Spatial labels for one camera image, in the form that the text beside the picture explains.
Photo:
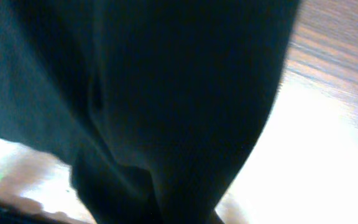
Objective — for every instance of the black t-shirt with logo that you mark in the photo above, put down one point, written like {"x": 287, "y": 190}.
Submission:
{"x": 155, "y": 104}

